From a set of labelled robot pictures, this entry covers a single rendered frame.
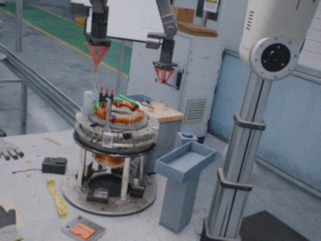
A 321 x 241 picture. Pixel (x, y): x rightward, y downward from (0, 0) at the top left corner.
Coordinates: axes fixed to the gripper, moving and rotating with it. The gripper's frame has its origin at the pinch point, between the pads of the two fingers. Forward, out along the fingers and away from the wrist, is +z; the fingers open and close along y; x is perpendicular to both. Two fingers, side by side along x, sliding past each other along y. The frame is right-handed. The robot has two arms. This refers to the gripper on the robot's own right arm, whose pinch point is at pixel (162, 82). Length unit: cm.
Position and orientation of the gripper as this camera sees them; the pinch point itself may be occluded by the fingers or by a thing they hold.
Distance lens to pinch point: 167.5
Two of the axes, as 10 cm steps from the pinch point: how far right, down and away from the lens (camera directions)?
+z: -1.5, 9.2, 3.6
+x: 6.2, 3.7, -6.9
